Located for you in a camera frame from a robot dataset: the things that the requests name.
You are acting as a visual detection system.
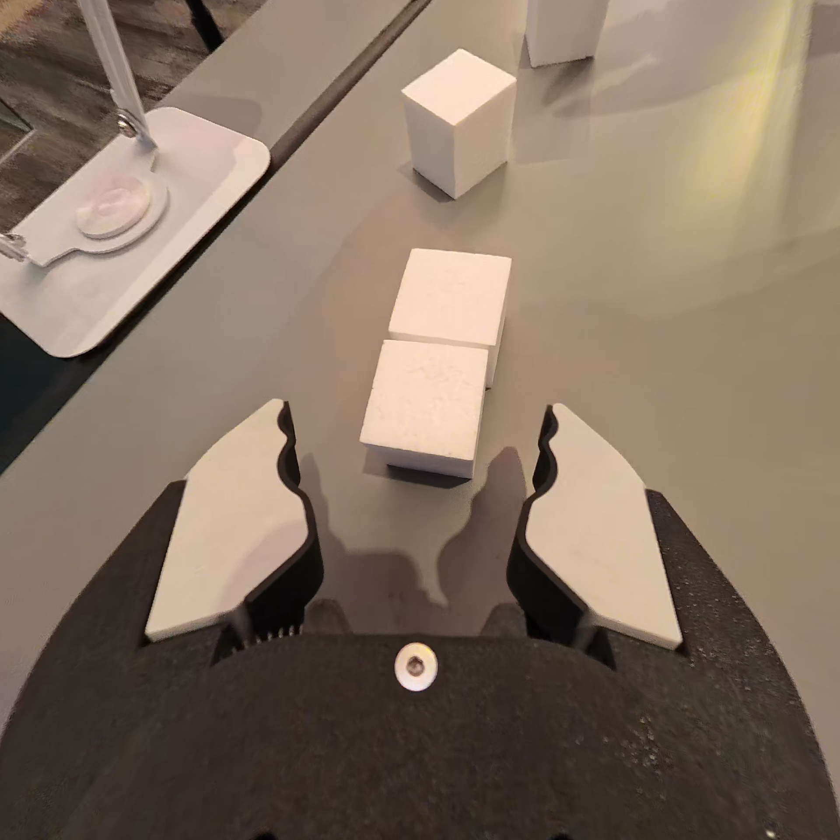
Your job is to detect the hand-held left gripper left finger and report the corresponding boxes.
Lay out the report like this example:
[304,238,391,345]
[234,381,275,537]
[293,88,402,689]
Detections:
[144,398,324,651]

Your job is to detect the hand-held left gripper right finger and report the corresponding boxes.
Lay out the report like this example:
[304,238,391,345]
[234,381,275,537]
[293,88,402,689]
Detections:
[507,403,684,652]

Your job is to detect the white foam cube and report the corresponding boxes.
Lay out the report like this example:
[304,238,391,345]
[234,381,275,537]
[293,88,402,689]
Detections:
[525,0,608,68]
[360,339,490,480]
[388,248,513,388]
[402,49,517,199]

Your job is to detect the white document stand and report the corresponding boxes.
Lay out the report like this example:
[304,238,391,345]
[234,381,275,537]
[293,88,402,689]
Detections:
[0,0,271,358]

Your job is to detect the black floor stand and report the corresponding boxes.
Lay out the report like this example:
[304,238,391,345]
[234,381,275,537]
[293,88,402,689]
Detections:
[185,0,225,53]

